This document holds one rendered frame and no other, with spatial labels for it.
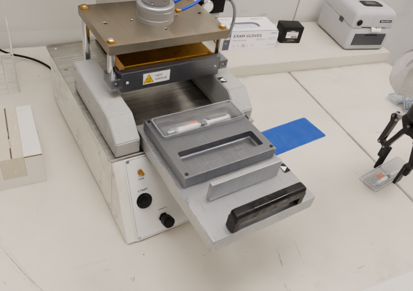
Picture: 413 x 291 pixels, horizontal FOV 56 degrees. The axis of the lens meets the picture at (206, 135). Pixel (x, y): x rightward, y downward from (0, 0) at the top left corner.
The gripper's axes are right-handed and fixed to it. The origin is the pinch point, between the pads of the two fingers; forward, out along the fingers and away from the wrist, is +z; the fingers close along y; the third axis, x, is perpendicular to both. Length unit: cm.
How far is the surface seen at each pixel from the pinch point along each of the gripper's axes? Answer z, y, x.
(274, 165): -21, -2, -50
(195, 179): -19, -8, -63
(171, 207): 0, -16, -61
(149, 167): -10, -21, -64
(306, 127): 4.6, -26.2, -4.5
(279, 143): 4.6, -24.3, -18.2
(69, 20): -3, -100, -52
